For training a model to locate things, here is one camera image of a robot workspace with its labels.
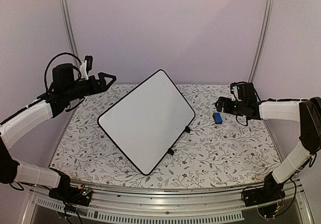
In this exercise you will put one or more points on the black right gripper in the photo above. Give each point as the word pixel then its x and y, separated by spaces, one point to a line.
pixel 227 108

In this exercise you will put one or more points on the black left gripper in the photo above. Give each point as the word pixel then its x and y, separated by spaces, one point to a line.
pixel 102 87

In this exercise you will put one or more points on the blue whiteboard eraser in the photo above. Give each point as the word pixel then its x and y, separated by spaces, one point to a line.
pixel 217 118

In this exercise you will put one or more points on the white whiteboard black frame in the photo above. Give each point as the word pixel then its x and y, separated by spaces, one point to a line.
pixel 147 121

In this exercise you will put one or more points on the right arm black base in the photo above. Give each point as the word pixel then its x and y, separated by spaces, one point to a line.
pixel 269 192

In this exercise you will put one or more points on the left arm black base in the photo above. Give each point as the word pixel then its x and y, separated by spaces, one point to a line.
pixel 80 195

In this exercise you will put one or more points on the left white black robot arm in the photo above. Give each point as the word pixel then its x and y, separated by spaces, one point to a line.
pixel 46 107

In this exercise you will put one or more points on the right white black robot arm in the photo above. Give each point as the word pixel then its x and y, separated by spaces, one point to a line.
pixel 296 123

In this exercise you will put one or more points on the black whiteboard stand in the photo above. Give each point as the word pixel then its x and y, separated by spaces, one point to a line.
pixel 170 151

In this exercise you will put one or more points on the floral patterned table mat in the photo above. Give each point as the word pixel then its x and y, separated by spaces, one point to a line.
pixel 211 155

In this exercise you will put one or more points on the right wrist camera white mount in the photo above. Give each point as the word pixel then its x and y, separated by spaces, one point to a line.
pixel 243 91

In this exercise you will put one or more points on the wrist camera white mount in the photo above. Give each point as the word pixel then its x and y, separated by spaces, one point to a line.
pixel 243 91
pixel 67 73

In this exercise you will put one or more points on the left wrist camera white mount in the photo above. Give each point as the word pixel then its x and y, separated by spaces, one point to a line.
pixel 67 73

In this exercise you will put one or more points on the aluminium front rail frame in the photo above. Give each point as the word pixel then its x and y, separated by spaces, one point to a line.
pixel 116 204

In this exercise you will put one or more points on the left aluminium corner post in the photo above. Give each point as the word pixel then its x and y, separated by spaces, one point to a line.
pixel 68 27

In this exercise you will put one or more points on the aluminium corner post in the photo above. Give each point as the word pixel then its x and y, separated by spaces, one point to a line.
pixel 68 27
pixel 261 40

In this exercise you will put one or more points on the right aluminium corner post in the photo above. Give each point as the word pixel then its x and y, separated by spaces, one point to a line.
pixel 261 40

